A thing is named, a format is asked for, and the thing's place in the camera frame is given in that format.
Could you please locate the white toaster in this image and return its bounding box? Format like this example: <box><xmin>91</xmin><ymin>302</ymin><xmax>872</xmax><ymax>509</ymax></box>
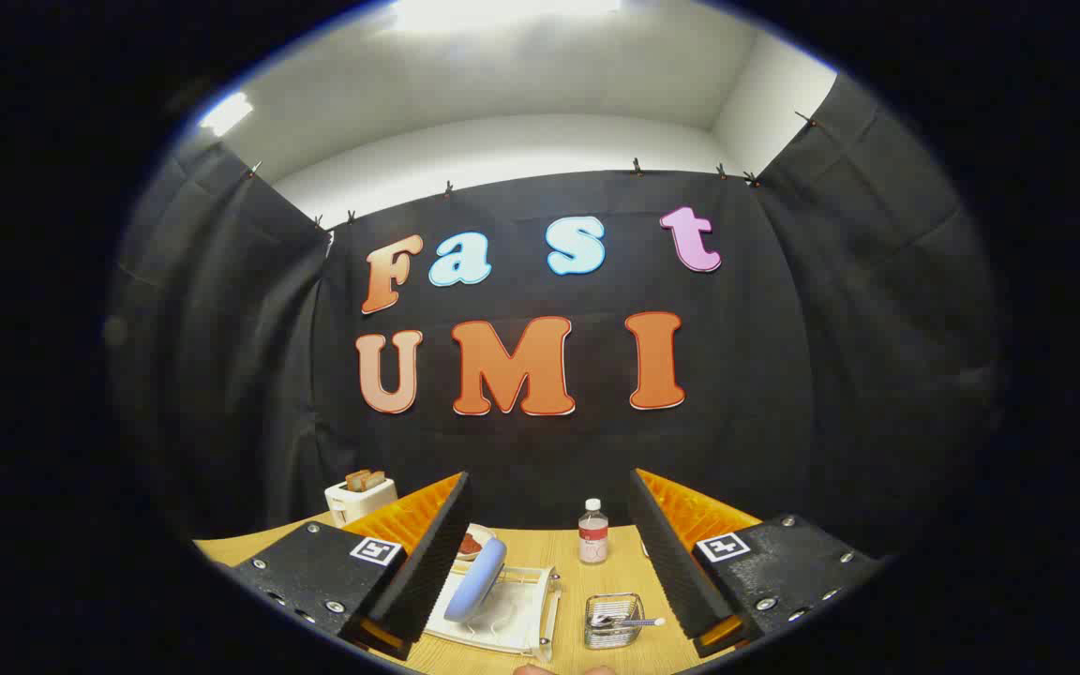
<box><xmin>324</xmin><ymin>476</ymin><xmax>398</xmax><ymax>528</ymax></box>

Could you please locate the blue plate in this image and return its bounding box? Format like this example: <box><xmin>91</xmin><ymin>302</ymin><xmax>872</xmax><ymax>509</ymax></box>
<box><xmin>443</xmin><ymin>537</ymin><xmax>508</xmax><ymax>624</ymax></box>

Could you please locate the ceiling light panel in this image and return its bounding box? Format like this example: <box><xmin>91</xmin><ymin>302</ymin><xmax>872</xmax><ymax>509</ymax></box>
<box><xmin>200</xmin><ymin>91</ymin><xmax>254</xmax><ymax>138</ymax></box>

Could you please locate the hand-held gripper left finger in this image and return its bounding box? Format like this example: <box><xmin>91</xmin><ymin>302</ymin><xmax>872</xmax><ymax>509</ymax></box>
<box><xmin>221</xmin><ymin>472</ymin><xmax>473</xmax><ymax>662</ymax></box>

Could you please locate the small white plate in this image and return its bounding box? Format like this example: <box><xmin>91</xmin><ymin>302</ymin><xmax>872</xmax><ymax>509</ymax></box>
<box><xmin>454</xmin><ymin>523</ymin><xmax>499</xmax><ymax>563</ymax></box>

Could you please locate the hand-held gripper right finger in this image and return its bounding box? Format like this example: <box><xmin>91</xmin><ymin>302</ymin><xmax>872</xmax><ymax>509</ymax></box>
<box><xmin>629</xmin><ymin>469</ymin><xmax>883</xmax><ymax>657</ymax></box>

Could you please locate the white wire dish rack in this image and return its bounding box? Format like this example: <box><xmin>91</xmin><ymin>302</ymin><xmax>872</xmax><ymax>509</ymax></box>
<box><xmin>423</xmin><ymin>553</ymin><xmax>564</xmax><ymax>662</ymax></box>

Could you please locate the clear bottle with red label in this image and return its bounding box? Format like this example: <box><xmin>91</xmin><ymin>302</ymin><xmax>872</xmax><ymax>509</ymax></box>
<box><xmin>577</xmin><ymin>498</ymin><xmax>610</xmax><ymax>565</ymax></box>

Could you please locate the black backdrop cloth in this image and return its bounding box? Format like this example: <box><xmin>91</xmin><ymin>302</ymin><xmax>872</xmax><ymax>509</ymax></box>
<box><xmin>104</xmin><ymin>75</ymin><xmax>1005</xmax><ymax>563</ymax></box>

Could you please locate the metal wire basket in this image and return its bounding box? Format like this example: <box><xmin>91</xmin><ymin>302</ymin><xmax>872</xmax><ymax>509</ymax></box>
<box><xmin>583</xmin><ymin>592</ymin><xmax>646</xmax><ymax>651</ymax></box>

